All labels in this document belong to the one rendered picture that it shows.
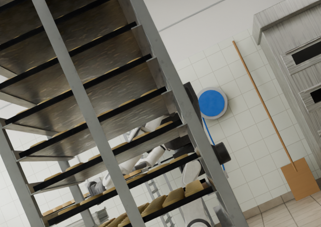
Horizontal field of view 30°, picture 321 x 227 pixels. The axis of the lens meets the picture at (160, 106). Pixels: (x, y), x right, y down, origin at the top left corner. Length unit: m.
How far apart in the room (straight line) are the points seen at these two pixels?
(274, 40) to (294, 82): 0.49
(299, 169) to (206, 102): 1.34
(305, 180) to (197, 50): 2.03
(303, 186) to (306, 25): 1.88
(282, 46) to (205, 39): 1.35
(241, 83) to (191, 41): 0.81
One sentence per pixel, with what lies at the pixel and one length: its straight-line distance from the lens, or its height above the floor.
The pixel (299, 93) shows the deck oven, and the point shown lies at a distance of 6.38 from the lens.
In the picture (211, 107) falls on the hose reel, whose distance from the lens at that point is 7.25.
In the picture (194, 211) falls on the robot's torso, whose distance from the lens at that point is 3.31.
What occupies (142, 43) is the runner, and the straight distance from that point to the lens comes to 1.70.
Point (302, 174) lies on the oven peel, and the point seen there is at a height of 0.24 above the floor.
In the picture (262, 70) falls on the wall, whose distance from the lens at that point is 7.42.
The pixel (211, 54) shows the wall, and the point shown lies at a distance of 7.45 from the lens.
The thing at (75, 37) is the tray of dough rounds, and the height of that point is 1.40.
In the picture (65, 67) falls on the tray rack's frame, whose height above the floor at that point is 1.29.
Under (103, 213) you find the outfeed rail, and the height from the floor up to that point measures 0.87.
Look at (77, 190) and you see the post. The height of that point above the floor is 1.02.
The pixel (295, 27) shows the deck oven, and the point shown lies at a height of 1.73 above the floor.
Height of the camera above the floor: 0.96
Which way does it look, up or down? 6 degrees up
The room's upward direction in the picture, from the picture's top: 25 degrees counter-clockwise
